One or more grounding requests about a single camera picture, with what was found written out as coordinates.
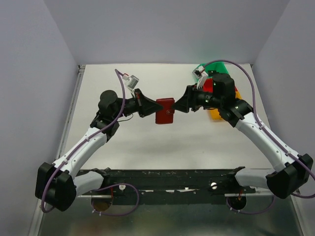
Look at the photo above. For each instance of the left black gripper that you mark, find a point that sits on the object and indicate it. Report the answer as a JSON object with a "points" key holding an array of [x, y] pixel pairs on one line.
{"points": [[144, 106]]}

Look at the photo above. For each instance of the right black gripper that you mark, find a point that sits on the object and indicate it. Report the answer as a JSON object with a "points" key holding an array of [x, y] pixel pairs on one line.
{"points": [[189, 100]]}

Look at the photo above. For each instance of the red leather card holder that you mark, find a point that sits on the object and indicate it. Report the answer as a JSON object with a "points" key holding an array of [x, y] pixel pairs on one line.
{"points": [[166, 115]]}

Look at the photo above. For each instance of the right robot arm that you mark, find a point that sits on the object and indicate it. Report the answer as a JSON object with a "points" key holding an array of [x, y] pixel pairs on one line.
{"points": [[290, 169]]}

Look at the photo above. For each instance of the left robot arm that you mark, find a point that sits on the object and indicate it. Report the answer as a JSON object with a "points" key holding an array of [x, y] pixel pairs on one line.
{"points": [[58, 184]]}

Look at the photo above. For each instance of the red plastic bin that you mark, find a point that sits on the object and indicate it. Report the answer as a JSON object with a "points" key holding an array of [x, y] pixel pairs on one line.
{"points": [[208, 86]]}

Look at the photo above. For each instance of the yellow plastic bin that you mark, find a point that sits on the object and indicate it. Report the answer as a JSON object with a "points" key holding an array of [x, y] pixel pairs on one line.
{"points": [[214, 113]]}

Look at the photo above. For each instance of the black item in green bin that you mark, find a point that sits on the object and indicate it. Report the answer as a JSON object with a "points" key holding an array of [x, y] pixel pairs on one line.
{"points": [[211, 72]]}

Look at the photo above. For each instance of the green plastic bin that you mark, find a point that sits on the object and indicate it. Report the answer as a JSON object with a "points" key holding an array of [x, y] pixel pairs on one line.
{"points": [[217, 66]]}

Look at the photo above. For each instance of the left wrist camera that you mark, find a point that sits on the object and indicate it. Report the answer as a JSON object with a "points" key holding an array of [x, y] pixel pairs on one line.
{"points": [[130, 81]]}

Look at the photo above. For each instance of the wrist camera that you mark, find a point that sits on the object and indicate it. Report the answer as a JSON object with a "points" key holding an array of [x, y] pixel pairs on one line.
{"points": [[130, 81], [201, 76]]}

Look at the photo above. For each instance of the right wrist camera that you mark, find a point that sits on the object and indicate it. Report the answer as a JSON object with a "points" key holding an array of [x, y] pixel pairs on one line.
{"points": [[201, 76]]}

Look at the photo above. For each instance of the aluminium left side rail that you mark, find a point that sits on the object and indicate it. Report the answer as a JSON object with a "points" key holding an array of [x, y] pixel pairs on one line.
{"points": [[62, 144]]}

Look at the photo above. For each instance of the aluminium rail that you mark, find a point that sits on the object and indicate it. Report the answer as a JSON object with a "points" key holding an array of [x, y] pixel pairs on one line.
{"points": [[158, 194], [62, 144]]}

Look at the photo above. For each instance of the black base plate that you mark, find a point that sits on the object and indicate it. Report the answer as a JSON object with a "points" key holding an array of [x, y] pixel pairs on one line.
{"points": [[174, 179]]}

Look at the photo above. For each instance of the aluminium front rail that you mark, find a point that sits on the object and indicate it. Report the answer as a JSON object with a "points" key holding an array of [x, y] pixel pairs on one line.
{"points": [[158, 194]]}

